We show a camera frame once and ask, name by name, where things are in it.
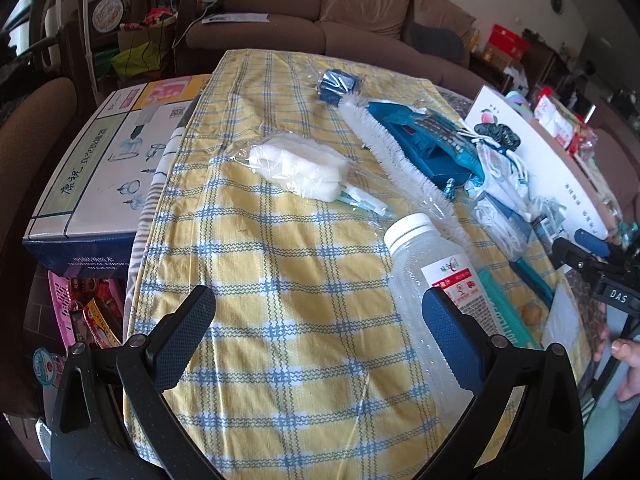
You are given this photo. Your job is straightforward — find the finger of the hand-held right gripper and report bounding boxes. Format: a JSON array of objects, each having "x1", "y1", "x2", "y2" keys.
[
  {"x1": 574, "y1": 228, "x2": 628, "y2": 261},
  {"x1": 551, "y1": 237, "x2": 608, "y2": 277}
]

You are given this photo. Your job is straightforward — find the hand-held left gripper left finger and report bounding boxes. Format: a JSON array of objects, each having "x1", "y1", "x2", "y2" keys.
[{"x1": 50, "y1": 285, "x2": 218, "y2": 480}]

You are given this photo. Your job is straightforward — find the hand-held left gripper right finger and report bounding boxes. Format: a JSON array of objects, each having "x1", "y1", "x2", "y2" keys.
[{"x1": 421, "y1": 287, "x2": 586, "y2": 480}]

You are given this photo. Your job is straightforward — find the clear plastic juice bottle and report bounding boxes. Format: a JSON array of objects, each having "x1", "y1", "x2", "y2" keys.
[{"x1": 384, "y1": 212, "x2": 493, "y2": 428}]

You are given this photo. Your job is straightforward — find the white cardboard box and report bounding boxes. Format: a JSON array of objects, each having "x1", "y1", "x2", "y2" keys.
[{"x1": 462, "y1": 85, "x2": 626, "y2": 276}]

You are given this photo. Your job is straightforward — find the long white bottle brush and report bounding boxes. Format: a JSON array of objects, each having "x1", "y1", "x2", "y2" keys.
[{"x1": 339, "y1": 95, "x2": 473, "y2": 253}]

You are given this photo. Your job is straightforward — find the person's right hand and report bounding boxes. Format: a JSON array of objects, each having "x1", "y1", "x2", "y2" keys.
[{"x1": 594, "y1": 310, "x2": 640, "y2": 403}]

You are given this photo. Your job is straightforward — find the teal paper box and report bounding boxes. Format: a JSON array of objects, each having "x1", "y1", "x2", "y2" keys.
[{"x1": 475, "y1": 267, "x2": 543, "y2": 351}]

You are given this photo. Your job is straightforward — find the clear bag of white masks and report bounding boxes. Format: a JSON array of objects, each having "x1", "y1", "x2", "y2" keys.
[
  {"x1": 465, "y1": 142, "x2": 531, "y2": 201},
  {"x1": 472, "y1": 195, "x2": 532, "y2": 262}
]

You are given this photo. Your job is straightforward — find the yellow plaid tablecloth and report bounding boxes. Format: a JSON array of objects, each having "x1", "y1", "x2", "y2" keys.
[{"x1": 122, "y1": 49, "x2": 591, "y2": 480}]

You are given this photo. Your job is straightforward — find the pink plastic basket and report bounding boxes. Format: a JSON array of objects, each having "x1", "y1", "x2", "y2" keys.
[{"x1": 47, "y1": 272, "x2": 126, "y2": 351}]

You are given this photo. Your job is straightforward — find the white red-printed bag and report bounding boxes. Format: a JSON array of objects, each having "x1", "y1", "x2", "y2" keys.
[{"x1": 532, "y1": 87, "x2": 581, "y2": 148}]

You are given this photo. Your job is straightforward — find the round printed lid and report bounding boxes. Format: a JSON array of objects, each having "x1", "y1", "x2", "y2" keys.
[{"x1": 32, "y1": 350, "x2": 68, "y2": 387}]

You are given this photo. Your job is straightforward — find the black patterned cloth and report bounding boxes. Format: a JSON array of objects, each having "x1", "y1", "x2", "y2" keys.
[{"x1": 474, "y1": 122, "x2": 522, "y2": 152}]

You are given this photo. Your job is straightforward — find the grey striped cloth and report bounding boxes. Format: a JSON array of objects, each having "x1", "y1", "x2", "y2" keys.
[{"x1": 125, "y1": 125, "x2": 201, "y2": 306}]

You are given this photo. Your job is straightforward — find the teal blue flat package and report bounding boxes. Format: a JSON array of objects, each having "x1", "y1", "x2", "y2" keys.
[{"x1": 367, "y1": 100, "x2": 486, "y2": 191}]

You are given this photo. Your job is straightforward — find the large printed carton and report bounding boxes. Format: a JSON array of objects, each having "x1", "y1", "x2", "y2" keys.
[{"x1": 22, "y1": 74, "x2": 213, "y2": 278}]

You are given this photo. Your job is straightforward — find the white cotton in clear bag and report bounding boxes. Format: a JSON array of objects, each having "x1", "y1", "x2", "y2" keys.
[{"x1": 210, "y1": 132, "x2": 396, "y2": 221}]

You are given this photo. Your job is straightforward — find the red gift box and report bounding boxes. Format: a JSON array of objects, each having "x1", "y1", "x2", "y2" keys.
[{"x1": 487, "y1": 24, "x2": 531, "y2": 61}]

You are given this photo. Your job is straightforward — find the small blue wrapped item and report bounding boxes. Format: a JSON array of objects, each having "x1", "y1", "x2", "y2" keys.
[{"x1": 315, "y1": 69, "x2": 366, "y2": 106}]

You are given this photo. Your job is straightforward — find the green plastic bag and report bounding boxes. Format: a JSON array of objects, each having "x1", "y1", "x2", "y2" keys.
[{"x1": 111, "y1": 49, "x2": 171, "y2": 81}]

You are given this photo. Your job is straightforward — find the white pole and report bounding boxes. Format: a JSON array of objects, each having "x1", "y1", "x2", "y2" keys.
[{"x1": 82, "y1": 0, "x2": 101, "y2": 106}]

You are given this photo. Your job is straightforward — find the white paper sheet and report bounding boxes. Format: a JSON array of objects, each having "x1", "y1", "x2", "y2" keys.
[{"x1": 201, "y1": 12, "x2": 269, "y2": 26}]

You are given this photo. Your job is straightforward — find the brown fabric sofa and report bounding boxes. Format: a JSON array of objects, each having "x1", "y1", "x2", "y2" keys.
[{"x1": 185, "y1": 0, "x2": 506, "y2": 93}]

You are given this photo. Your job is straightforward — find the round decorative tin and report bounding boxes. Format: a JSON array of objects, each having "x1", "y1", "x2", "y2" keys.
[{"x1": 91, "y1": 0, "x2": 125, "y2": 35}]

